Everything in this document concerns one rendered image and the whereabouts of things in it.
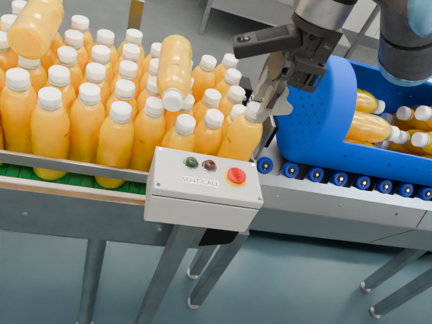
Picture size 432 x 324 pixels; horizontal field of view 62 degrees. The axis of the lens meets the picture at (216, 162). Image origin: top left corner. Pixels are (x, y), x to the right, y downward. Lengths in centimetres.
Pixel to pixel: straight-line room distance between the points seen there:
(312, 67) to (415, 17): 20
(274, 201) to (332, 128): 28
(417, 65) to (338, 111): 26
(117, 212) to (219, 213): 28
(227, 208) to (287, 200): 39
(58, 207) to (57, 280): 88
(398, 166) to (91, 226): 77
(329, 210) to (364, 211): 11
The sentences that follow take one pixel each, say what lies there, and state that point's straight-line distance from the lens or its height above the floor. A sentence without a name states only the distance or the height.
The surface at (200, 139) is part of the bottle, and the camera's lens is 78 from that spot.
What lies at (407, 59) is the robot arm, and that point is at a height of 139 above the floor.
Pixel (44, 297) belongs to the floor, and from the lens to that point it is 170.
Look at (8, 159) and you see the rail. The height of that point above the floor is 96.
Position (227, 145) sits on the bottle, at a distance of 76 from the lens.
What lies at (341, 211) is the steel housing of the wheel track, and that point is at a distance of 112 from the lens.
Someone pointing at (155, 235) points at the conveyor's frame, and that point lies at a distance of 93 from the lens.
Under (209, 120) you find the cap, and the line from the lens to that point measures 76.
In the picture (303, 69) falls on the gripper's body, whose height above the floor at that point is 130.
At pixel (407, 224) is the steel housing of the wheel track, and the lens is 129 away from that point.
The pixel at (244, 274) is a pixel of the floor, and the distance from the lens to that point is 190.
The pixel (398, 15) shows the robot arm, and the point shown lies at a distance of 54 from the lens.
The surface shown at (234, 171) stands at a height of 111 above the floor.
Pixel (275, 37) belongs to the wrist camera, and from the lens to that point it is 63.
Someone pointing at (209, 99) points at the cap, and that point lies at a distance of 82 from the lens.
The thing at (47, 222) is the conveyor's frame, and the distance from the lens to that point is 92.
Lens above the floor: 156
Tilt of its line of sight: 43 degrees down
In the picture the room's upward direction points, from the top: 25 degrees clockwise
